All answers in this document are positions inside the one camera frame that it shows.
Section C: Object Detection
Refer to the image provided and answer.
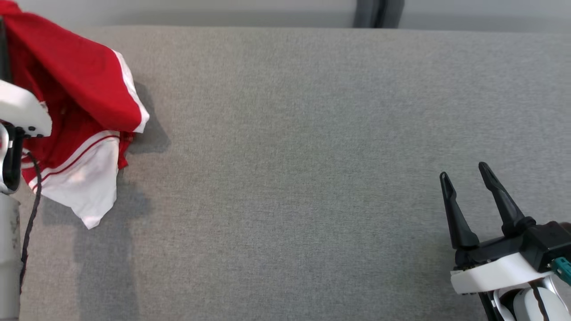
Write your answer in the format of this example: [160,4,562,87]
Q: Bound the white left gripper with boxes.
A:
[0,79,52,137]

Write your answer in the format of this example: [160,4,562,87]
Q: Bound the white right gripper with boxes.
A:
[439,162,558,295]

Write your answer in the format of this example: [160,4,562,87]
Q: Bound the red shorts with white stripe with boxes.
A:
[0,0,150,134]

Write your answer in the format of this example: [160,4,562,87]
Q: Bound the teal right camera connector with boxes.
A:
[550,256,571,287]

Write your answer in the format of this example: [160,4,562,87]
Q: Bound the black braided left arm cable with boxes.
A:
[18,151,43,296]

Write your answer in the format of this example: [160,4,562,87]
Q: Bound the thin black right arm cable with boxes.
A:
[530,285,550,321]

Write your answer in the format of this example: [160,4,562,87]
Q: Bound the grey partition post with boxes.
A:
[352,0,405,29]

